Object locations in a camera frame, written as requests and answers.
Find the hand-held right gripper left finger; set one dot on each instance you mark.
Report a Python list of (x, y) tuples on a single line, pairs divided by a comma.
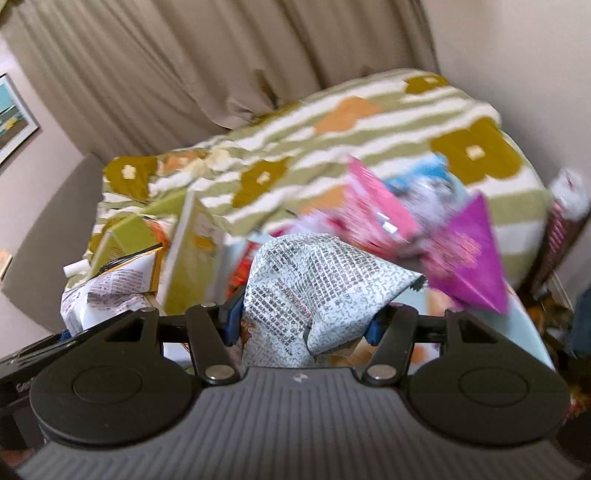
[(232, 319)]

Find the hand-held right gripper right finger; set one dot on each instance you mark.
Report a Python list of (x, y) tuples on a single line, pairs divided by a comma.
[(375, 330)]

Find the green cardboard box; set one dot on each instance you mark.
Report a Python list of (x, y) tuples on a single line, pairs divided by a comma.
[(189, 258)]

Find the silver printed snack packet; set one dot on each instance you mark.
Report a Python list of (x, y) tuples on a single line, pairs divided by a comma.
[(314, 286)]

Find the white printed snack packet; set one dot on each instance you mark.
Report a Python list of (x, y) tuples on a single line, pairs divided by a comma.
[(108, 290)]

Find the light blue daisy box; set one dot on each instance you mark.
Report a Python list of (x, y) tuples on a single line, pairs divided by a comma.
[(526, 332)]

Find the purple snack packet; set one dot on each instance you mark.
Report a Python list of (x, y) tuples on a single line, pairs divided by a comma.
[(466, 258)]

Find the pink snack packet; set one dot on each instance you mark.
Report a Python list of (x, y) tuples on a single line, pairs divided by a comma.
[(374, 212)]

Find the small white tube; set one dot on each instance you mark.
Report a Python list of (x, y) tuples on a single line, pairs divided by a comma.
[(76, 268)]

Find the blue white snack packet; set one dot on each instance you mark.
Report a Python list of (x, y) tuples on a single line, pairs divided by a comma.
[(425, 184)]

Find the floral striped blanket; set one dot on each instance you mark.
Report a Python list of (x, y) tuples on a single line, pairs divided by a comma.
[(369, 124)]

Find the patterned fabric bundle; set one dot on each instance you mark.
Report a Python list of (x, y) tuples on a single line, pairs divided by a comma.
[(561, 217)]

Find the beige curtain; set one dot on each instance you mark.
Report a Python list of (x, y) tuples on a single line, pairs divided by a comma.
[(184, 69)]

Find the small wooden wall block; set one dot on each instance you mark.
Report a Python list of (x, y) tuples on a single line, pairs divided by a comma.
[(4, 266)]

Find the grey upholstered bed frame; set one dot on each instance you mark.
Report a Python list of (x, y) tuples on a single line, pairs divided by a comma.
[(46, 240)]

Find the framed wall picture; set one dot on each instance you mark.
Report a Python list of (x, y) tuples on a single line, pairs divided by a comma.
[(14, 120)]

